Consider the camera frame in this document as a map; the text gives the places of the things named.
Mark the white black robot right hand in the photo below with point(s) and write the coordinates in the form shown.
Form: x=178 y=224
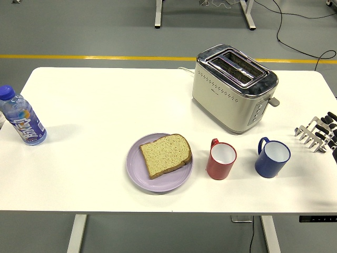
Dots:
x=332 y=137

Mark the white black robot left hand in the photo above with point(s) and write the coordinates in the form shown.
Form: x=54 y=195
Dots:
x=1 y=120

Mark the blue enamel cup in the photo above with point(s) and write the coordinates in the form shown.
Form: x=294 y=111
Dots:
x=267 y=166

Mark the red enamel cup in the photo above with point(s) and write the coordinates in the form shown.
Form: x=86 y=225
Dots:
x=218 y=168

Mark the slice of brown bread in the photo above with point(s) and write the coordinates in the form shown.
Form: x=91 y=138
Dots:
x=164 y=155

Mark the clear bottle with blue label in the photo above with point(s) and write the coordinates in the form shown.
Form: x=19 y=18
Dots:
x=25 y=124

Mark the steel toast rack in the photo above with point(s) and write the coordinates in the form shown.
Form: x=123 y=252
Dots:
x=306 y=133

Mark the black table control panel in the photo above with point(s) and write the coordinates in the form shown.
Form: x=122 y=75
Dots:
x=318 y=219

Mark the cream and chrome toaster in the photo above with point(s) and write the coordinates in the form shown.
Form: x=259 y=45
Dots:
x=223 y=105

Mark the white background table leg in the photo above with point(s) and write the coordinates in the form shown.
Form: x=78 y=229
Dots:
x=158 y=13
x=248 y=13

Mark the lilac round plate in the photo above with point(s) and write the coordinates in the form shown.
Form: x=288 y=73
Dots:
x=147 y=182

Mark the grey bracket under table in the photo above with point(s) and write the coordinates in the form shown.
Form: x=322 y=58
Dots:
x=241 y=219

